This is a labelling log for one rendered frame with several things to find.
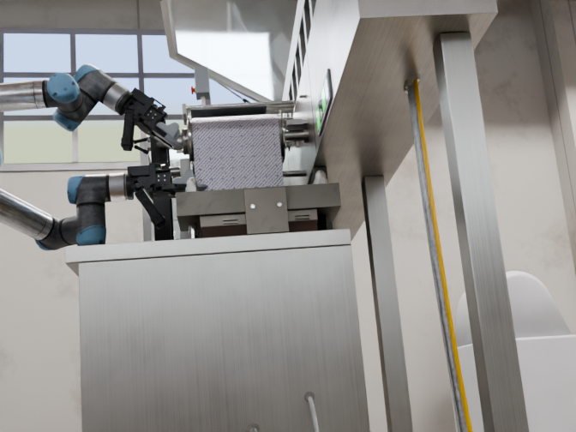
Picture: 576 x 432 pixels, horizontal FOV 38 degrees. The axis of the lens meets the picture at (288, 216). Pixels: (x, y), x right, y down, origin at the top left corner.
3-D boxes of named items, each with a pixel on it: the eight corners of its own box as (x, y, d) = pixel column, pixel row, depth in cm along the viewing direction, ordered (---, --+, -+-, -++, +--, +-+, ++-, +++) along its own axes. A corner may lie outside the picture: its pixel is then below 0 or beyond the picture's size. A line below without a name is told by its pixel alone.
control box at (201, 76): (191, 100, 299) (190, 75, 301) (210, 99, 299) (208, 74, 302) (190, 93, 292) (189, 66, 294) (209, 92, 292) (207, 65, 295)
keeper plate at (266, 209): (247, 236, 201) (243, 192, 204) (288, 233, 202) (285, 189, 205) (247, 233, 199) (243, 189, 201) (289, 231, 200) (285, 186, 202)
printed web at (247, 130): (204, 283, 257) (195, 128, 269) (280, 278, 259) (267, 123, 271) (200, 258, 219) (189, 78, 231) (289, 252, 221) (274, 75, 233)
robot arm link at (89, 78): (72, 89, 241) (91, 68, 243) (103, 111, 240) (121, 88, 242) (67, 79, 233) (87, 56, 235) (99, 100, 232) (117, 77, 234)
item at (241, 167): (197, 216, 222) (193, 149, 227) (285, 210, 224) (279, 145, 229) (197, 215, 222) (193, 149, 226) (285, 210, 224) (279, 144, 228)
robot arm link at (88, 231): (83, 253, 225) (82, 213, 228) (113, 245, 219) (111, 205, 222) (60, 249, 219) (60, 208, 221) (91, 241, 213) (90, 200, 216)
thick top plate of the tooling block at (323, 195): (180, 231, 217) (179, 208, 218) (333, 221, 220) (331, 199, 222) (177, 216, 201) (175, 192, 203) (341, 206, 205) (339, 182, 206)
